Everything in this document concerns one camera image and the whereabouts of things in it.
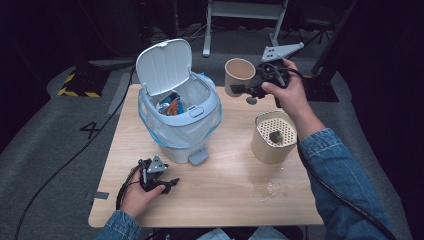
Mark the person's left hand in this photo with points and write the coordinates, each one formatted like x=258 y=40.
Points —
x=133 y=200

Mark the black stand with base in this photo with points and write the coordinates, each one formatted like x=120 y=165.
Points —
x=321 y=90

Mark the white pedal trash bin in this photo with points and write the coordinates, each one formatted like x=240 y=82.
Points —
x=166 y=63

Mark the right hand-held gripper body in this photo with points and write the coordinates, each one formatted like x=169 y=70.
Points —
x=276 y=51

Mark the dark tea residue lump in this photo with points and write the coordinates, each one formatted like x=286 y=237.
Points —
x=276 y=137

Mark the white desk frame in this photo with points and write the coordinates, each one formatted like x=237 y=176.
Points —
x=243 y=8

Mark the grey tape piece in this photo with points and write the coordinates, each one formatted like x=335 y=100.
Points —
x=100 y=195

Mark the water puddle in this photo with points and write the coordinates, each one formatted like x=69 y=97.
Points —
x=273 y=188

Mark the beige bucket with strainer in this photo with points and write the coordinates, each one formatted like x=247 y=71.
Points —
x=266 y=150

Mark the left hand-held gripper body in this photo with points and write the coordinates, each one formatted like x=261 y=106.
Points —
x=156 y=165

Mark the torn blue snack packet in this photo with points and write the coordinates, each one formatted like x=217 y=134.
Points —
x=171 y=105

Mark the person's right hand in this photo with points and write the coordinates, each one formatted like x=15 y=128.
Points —
x=293 y=95

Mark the translucent bin liner bag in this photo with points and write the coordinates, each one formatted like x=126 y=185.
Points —
x=181 y=133

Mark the yellow black striped base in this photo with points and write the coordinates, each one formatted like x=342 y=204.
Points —
x=80 y=86

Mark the beige paper cup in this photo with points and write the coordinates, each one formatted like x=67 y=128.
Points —
x=238 y=71

